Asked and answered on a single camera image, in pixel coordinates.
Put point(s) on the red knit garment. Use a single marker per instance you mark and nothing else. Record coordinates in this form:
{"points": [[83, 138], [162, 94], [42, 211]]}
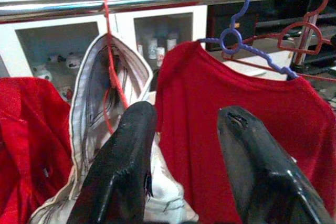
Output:
{"points": [[26, 129]]}

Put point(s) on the red plastic hanger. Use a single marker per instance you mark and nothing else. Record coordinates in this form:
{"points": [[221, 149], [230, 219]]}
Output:
{"points": [[299, 50]]}

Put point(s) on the black shelf unit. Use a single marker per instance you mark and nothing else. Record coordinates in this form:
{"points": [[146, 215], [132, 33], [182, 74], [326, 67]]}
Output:
{"points": [[262, 16]]}

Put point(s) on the black white cow figurine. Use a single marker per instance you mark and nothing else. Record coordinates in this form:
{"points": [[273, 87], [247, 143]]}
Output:
{"points": [[74, 61], [56, 58], [42, 72]]}

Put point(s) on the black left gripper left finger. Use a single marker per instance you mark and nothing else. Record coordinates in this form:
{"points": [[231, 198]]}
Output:
{"points": [[123, 169]]}

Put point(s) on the white glass-door cabinet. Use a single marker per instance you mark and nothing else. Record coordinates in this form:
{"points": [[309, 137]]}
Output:
{"points": [[123, 24]]}

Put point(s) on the purple plastic hanger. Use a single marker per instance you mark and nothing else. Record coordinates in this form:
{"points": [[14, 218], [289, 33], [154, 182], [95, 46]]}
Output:
{"points": [[256, 52]]}

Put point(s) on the small white bottle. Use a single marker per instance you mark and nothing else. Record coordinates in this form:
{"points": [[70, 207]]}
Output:
{"points": [[152, 49], [140, 50], [160, 56], [172, 43]]}

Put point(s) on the red t-shirt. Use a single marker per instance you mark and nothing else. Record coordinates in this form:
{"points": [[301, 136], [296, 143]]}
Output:
{"points": [[210, 103]]}

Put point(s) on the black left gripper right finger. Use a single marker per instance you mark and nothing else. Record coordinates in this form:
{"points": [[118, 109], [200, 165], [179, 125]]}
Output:
{"points": [[257, 169]]}

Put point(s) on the white grey patterned garment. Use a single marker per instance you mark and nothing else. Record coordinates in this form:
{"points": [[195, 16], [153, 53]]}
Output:
{"points": [[86, 98]]}

